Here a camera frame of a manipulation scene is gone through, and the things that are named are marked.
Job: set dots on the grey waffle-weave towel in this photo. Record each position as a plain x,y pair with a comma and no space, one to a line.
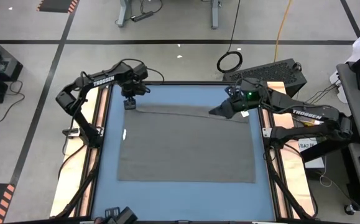
182,149

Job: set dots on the black computer tower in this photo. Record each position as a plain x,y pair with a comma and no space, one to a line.
270,73

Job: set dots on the grey table leg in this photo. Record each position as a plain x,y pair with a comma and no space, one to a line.
123,12
215,15

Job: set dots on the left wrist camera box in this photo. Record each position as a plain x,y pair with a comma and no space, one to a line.
140,72

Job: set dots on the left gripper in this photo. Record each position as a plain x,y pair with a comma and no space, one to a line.
133,88

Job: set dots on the wooden side board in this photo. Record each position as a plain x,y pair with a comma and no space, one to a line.
294,177
71,174

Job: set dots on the black caster wheel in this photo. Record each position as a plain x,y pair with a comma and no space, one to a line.
349,210

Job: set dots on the black power strip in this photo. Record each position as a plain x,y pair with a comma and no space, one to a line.
142,16

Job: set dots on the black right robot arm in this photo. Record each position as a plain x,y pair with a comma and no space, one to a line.
310,113

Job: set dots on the black box-shaped device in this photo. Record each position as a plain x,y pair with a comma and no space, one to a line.
125,216

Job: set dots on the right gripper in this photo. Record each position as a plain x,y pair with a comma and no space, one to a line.
245,101

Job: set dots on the white labelled box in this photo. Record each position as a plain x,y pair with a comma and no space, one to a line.
315,161

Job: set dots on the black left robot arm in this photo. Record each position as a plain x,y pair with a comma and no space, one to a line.
103,80

